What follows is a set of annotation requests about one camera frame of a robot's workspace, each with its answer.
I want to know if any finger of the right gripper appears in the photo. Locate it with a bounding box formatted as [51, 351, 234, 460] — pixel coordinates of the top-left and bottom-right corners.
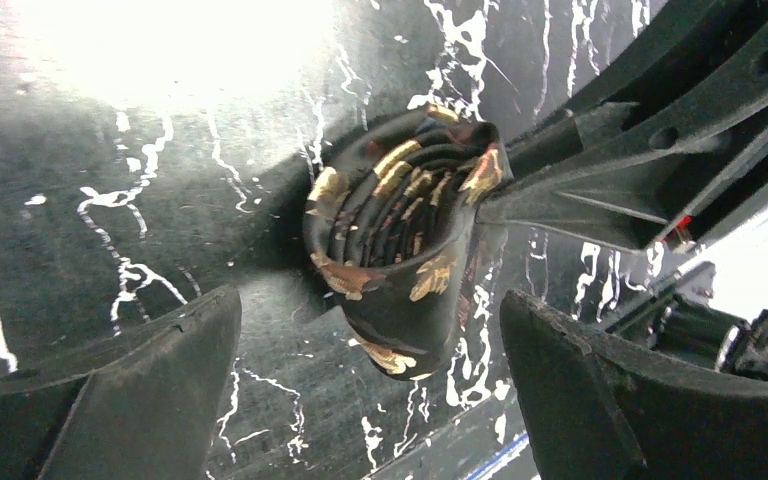
[508, 1, 768, 179]
[478, 21, 768, 251]

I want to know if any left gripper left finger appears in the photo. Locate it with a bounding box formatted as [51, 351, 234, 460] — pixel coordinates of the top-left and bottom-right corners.
[0, 285, 242, 479]

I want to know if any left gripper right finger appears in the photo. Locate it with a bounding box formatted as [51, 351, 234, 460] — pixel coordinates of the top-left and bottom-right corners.
[500, 290, 768, 479]

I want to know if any dark floral tie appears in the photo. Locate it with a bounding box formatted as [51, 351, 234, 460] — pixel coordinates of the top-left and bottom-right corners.
[302, 103, 512, 381]

